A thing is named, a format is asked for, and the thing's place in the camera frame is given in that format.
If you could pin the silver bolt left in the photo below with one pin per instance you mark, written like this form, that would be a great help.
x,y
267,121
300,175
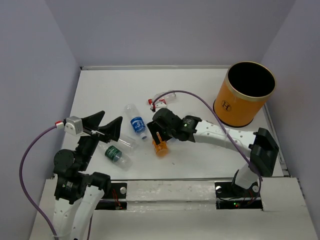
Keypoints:
x,y
123,190

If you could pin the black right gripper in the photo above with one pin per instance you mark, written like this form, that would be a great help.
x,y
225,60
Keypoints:
x,y
153,127

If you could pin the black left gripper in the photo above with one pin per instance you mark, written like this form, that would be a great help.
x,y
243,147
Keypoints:
x,y
112,129

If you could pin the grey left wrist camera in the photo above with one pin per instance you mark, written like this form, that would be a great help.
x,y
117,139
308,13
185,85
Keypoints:
x,y
72,125

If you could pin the silver bolt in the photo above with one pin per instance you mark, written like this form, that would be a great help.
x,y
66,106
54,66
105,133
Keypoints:
x,y
123,190
218,189

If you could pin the green label plastic bottle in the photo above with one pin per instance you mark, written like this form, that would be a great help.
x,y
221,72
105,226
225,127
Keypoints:
x,y
115,156

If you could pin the orange cylindrical bin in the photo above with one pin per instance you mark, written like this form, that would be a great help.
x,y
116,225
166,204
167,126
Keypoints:
x,y
245,89

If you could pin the red cap small bottle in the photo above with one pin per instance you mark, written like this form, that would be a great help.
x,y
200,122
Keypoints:
x,y
165,99

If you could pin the silver bolt right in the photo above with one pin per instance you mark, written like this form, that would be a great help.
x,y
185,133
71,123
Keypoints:
x,y
218,189

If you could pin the clear plastic bottle no label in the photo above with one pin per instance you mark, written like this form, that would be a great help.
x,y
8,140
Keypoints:
x,y
127,143

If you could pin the blue label bottle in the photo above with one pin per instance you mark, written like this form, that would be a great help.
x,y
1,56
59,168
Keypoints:
x,y
136,120

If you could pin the orange plastic pill bottle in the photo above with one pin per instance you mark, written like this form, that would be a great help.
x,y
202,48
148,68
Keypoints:
x,y
160,149

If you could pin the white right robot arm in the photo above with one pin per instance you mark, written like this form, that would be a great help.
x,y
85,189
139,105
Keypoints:
x,y
259,148

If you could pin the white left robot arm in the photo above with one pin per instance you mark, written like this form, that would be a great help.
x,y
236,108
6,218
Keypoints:
x,y
77,194

